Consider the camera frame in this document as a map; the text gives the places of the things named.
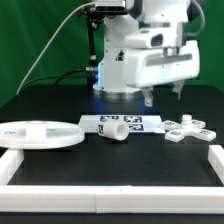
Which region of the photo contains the black cable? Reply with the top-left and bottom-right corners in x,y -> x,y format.
19,68 -> 93,93

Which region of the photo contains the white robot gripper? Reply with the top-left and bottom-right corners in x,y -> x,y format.
123,41 -> 200,107

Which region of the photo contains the white U-shaped frame fence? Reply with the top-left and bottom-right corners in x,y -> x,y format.
0,149 -> 224,214

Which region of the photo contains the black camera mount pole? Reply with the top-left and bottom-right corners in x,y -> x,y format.
79,0 -> 131,98

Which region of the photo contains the white marker sheet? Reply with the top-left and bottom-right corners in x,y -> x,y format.
78,115 -> 164,134

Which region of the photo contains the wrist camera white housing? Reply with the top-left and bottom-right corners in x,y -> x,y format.
125,28 -> 177,49

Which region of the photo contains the white cross-shaped table base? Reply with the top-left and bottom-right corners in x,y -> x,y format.
159,114 -> 216,142

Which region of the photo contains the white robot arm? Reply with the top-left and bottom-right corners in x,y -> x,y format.
94,0 -> 207,107

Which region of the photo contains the white round table top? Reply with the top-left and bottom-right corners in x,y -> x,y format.
0,121 -> 85,150

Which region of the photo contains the grey cable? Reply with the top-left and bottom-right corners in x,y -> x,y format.
15,3 -> 96,97

